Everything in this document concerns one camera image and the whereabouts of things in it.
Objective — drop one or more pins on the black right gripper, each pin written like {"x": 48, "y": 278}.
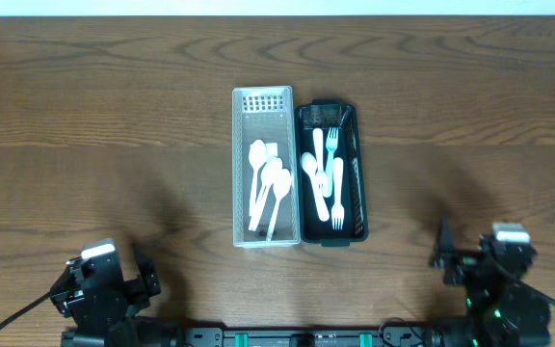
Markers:
{"x": 464, "y": 264}

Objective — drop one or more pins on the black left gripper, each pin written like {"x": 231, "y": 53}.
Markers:
{"x": 139, "y": 281}

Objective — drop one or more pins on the white plastic fork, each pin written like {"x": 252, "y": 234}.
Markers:
{"x": 319, "y": 146}
{"x": 337, "y": 210}

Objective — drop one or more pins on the mint green plastic fork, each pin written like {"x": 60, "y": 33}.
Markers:
{"x": 331, "y": 147}

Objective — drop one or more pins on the white plastic spoon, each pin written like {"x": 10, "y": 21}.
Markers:
{"x": 309, "y": 165}
{"x": 257, "y": 158}
{"x": 267, "y": 178}
{"x": 282, "y": 187}

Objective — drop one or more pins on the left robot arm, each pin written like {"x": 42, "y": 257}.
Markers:
{"x": 105, "y": 306}

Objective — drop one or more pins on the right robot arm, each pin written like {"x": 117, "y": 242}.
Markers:
{"x": 500, "y": 309}

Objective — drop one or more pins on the dark green plastic basket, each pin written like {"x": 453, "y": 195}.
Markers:
{"x": 329, "y": 114}

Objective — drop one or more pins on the white label sticker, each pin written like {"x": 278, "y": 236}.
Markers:
{"x": 271, "y": 150}

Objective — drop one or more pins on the clear perforated plastic basket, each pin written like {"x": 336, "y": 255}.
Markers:
{"x": 265, "y": 113}

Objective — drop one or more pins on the black mounting rail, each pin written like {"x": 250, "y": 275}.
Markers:
{"x": 392, "y": 334}

